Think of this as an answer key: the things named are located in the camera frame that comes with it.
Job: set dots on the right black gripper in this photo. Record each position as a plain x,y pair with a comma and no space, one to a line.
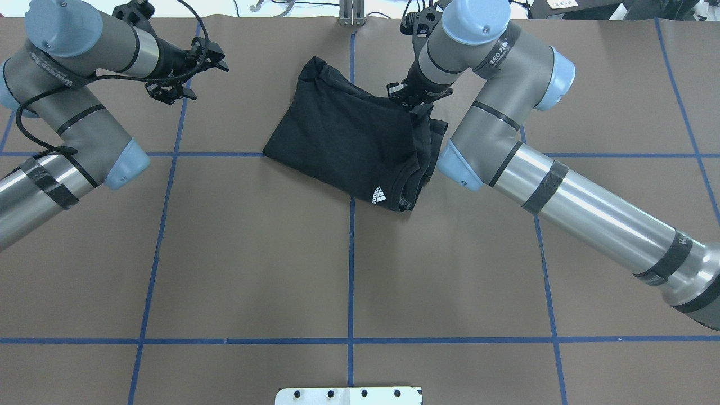
414,91

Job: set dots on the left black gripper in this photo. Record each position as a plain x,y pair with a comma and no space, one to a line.
172,58

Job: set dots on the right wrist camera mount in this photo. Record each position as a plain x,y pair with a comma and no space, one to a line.
420,24

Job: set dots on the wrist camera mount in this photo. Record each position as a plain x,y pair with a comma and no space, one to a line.
420,24
136,13

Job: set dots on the white camera stand base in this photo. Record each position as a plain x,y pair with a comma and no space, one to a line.
351,395

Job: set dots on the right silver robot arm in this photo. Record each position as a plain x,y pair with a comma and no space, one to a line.
522,73

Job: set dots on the black graphic t-shirt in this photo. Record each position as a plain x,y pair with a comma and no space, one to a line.
364,145

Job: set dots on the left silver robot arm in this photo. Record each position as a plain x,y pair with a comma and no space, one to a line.
70,45

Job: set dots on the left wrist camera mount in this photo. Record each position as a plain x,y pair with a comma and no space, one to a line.
136,13

